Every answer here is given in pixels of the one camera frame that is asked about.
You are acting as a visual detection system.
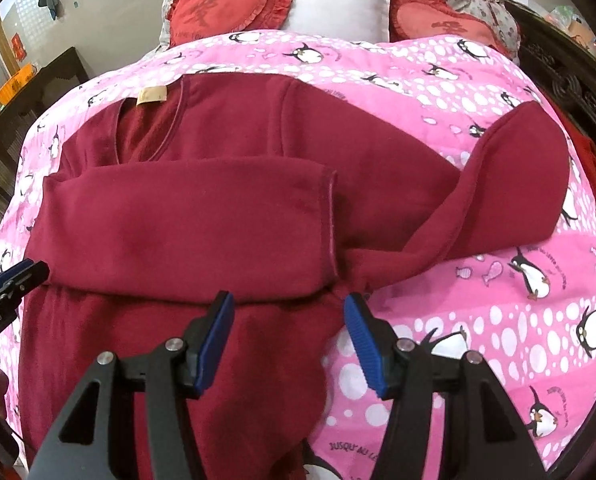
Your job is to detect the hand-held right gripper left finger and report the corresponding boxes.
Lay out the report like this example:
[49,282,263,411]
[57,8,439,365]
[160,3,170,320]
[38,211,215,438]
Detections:
[25,290,236,480]

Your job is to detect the pile of snack packets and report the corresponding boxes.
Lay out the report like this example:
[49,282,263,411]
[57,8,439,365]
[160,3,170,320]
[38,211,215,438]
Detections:
[548,5,596,61]

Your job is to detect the dark red sweater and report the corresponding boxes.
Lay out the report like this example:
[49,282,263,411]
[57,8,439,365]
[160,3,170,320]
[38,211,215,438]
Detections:
[17,74,571,480]

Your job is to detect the orange box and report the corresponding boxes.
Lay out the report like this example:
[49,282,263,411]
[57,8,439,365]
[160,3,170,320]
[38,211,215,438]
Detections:
[0,62,34,103]

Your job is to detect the dark carved wooden bed frame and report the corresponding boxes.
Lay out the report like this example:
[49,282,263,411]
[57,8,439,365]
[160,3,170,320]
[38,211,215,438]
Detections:
[503,0,596,216]

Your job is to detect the white square pillow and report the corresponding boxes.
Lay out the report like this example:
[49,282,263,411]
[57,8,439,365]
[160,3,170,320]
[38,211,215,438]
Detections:
[283,0,391,43]

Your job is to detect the red cloth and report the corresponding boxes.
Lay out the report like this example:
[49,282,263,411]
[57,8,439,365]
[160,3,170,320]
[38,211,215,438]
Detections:
[560,115,596,216]

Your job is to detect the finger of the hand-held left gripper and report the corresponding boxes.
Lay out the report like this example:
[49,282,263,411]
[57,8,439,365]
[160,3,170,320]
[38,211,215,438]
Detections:
[0,258,50,311]

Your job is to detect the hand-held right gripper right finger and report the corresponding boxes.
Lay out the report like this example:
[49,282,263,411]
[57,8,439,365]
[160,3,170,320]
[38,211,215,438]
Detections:
[344,292,549,480]

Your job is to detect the small red heart pillow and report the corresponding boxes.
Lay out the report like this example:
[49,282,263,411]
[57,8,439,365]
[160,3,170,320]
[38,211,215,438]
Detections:
[390,0,514,58]

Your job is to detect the large red heart pillow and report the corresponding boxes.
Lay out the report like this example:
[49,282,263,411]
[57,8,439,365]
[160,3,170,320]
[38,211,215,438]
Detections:
[169,0,296,46]

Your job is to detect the pink penguin print blanket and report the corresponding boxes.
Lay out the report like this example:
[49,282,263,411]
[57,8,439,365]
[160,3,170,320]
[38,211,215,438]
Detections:
[0,30,596,480]

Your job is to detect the dark wooden table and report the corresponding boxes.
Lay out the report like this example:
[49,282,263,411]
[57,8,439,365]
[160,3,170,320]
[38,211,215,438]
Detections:
[0,47,91,186]

